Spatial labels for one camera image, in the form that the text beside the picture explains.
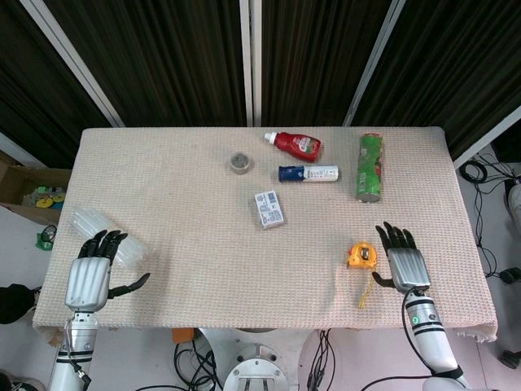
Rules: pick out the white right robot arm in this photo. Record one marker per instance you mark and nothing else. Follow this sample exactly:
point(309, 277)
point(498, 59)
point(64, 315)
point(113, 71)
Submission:
point(427, 330)

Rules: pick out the blue and white bottle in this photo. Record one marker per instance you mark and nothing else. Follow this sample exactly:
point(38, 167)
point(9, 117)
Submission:
point(313, 174)

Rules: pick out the beige woven tablecloth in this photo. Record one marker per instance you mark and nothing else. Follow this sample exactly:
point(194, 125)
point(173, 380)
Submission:
point(203, 252)

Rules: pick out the white partition post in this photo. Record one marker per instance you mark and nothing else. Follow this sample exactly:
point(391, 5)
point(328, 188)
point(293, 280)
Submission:
point(372, 61)
point(250, 61)
point(73, 61)
point(488, 136)

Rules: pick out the red ketchup bottle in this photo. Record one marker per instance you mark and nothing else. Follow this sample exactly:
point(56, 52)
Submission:
point(299, 146)

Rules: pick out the yellow tape measure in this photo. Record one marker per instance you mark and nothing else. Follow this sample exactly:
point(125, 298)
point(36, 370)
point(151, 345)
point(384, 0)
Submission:
point(362, 254)

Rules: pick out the black fabric object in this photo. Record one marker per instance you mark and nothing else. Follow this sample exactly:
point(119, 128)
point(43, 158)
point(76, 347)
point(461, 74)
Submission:
point(16, 303)

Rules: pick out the green plastic object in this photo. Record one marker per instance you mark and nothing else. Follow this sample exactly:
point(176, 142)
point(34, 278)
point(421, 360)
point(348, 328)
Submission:
point(42, 240)

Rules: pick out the green chips can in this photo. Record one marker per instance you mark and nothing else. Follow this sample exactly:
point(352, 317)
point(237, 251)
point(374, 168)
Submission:
point(369, 167)

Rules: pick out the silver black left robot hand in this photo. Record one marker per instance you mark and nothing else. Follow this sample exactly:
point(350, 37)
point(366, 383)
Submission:
point(87, 281)

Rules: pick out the small white printed box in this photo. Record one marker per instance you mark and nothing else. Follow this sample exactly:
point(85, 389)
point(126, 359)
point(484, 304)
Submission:
point(269, 209)

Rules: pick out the clear tape roll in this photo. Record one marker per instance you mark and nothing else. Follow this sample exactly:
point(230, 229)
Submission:
point(240, 162)

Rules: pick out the small black floor device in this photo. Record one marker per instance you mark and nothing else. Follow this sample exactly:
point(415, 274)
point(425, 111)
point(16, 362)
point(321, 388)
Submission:
point(509, 276)

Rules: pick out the colourful toy parts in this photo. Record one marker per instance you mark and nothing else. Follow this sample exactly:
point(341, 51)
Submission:
point(46, 199)

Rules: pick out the brown cardboard box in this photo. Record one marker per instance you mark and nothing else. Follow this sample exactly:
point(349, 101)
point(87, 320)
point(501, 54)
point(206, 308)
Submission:
point(20, 179)

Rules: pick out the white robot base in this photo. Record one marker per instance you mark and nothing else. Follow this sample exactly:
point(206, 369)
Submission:
point(256, 370)

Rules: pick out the bundle of clear glue sticks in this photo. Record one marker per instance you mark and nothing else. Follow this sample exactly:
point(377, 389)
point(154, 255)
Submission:
point(87, 222)

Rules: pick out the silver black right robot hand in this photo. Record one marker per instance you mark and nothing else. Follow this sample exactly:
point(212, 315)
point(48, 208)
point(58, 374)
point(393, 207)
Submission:
point(407, 266)

